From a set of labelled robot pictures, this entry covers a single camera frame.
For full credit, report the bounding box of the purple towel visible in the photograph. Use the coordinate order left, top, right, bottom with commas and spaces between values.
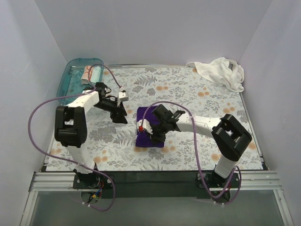
135, 106, 164, 148

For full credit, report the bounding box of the white towel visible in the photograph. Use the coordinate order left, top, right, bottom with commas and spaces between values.
186, 57, 245, 93

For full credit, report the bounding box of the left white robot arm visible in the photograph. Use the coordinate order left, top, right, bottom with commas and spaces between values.
55, 82, 129, 188

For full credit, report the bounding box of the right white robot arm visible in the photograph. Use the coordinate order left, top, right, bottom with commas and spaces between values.
142, 105, 252, 187

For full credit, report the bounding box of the floral table mat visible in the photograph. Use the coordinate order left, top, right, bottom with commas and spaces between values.
47, 67, 264, 172

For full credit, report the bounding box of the mint rolled towel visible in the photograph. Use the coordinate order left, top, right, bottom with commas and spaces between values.
90, 66, 101, 83

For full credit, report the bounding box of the orange patterned rolled towel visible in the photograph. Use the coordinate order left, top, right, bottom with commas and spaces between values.
81, 65, 93, 85

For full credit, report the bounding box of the teal plastic tray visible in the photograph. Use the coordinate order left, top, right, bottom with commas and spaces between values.
56, 58, 104, 97

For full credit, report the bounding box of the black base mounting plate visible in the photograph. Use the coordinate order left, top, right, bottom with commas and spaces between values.
72, 170, 242, 203

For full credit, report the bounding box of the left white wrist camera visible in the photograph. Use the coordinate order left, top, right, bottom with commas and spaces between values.
118, 90, 129, 102

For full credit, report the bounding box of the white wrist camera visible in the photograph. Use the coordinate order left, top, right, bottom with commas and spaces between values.
118, 90, 129, 102
136, 119, 153, 134

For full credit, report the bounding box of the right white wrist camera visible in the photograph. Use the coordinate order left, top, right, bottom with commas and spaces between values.
136, 119, 153, 134

